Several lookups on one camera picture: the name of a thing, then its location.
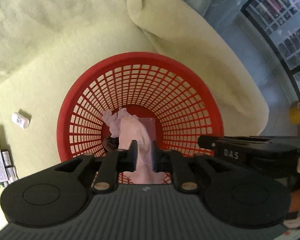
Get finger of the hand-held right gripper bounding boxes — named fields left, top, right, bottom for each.
left=198, top=134, right=300, bottom=152

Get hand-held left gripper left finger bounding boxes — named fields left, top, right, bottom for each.
left=54, top=140, right=138, bottom=194

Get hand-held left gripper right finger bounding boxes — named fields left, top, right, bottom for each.
left=152, top=140, right=217, bottom=193

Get red plastic mesh basket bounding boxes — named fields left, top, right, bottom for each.
left=56, top=52, right=225, bottom=186

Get small white bottle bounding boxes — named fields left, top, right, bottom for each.
left=11, top=112, right=30, bottom=129

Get small glass vials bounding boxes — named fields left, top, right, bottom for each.
left=0, top=149, right=18, bottom=188

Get glass window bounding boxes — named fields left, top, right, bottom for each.
left=240, top=0, right=300, bottom=100

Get light green covered sofa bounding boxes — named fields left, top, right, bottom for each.
left=0, top=0, right=270, bottom=233

